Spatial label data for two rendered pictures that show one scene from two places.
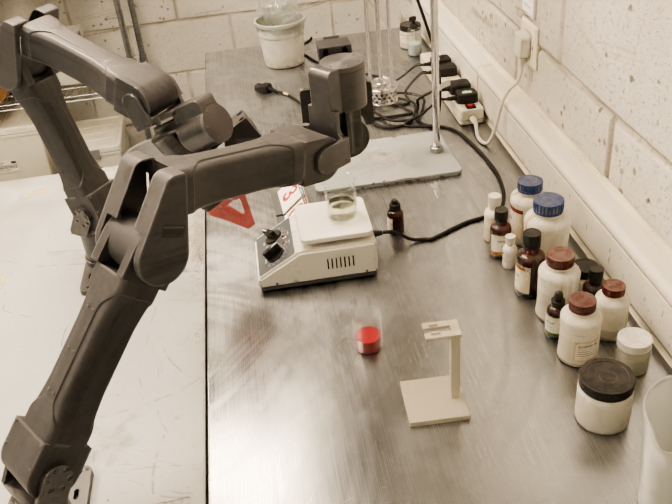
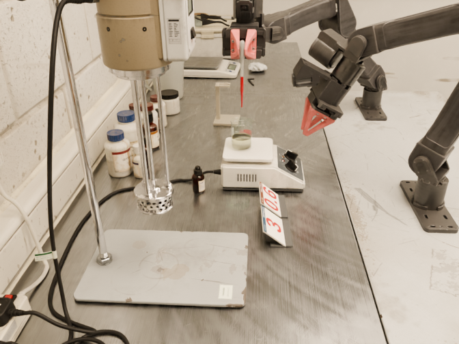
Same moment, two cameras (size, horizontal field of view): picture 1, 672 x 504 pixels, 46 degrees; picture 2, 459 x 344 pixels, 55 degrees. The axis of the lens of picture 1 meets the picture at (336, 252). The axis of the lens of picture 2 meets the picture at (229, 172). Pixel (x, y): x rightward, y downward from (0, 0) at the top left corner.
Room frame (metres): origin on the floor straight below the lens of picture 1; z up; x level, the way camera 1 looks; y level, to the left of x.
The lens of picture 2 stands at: (2.10, 0.10, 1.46)
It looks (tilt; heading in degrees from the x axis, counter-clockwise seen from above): 29 degrees down; 189
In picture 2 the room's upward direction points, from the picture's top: 1 degrees counter-clockwise
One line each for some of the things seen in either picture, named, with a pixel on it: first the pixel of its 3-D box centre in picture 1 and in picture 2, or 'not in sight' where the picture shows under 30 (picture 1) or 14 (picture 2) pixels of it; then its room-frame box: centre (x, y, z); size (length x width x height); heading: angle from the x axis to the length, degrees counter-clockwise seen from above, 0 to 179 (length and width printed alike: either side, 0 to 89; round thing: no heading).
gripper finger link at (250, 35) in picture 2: not in sight; (240, 46); (1.09, -0.02, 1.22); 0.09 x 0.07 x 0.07; 4
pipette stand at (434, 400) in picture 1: (433, 366); (226, 102); (0.77, -0.11, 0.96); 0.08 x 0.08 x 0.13; 2
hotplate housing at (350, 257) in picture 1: (319, 243); (258, 164); (1.13, 0.03, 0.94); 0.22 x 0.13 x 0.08; 94
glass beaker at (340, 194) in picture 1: (339, 197); (242, 133); (1.13, -0.01, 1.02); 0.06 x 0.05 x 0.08; 105
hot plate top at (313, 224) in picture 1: (332, 219); (248, 149); (1.13, 0.00, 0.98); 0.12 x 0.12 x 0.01; 4
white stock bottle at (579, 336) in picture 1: (579, 327); (157, 110); (0.83, -0.32, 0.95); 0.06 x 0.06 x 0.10
